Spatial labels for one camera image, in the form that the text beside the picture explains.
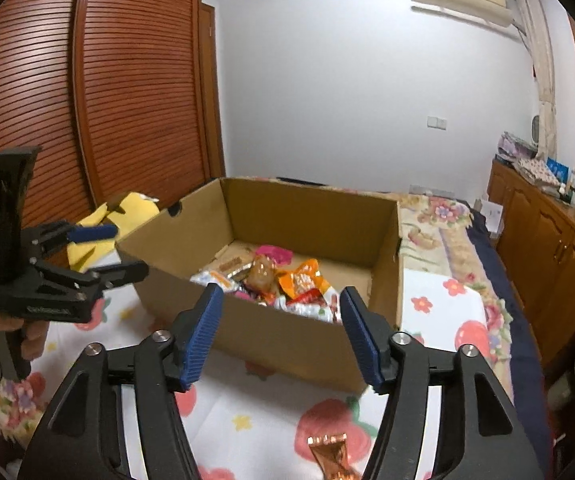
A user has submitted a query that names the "pink chicken leg snack packet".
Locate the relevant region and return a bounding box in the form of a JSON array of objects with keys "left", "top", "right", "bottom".
[{"left": 239, "top": 245, "right": 294, "bottom": 307}]

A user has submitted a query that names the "white duck snack packet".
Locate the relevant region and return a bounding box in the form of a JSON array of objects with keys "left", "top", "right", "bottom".
[{"left": 272, "top": 288, "right": 342, "bottom": 324}]

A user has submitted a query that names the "yellow plush toy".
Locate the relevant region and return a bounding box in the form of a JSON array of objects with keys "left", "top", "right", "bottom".
[{"left": 66, "top": 192, "right": 160, "bottom": 272}]

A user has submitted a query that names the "clear biscuit stick packet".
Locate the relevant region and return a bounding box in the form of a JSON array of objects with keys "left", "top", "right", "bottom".
[{"left": 214, "top": 252, "right": 254, "bottom": 281}]

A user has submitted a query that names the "copper foil candy wrapper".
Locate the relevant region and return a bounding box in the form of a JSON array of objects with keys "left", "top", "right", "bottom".
[{"left": 307, "top": 434, "right": 361, "bottom": 480}]

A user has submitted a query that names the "wooden louvered wardrobe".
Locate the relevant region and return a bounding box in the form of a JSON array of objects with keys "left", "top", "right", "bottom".
[{"left": 0, "top": 0, "right": 225, "bottom": 226}]

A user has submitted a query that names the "wooden sideboard cabinet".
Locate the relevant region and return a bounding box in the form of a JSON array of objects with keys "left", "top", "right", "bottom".
[{"left": 487, "top": 160, "right": 575, "bottom": 365}]

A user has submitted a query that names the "brown cardboard box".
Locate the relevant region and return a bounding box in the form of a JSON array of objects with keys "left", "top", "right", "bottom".
[{"left": 117, "top": 178, "right": 402, "bottom": 393}]

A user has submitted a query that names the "small white desk fan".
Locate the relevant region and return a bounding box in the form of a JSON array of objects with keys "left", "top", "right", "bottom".
[{"left": 530, "top": 115, "right": 540, "bottom": 146}]

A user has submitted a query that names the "cream patterned curtain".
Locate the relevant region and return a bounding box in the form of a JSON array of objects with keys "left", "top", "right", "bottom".
[{"left": 516, "top": 0, "right": 557, "bottom": 159}]

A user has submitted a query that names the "white wall switch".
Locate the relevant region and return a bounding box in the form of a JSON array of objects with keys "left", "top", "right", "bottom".
[{"left": 426, "top": 116, "right": 447, "bottom": 130}]

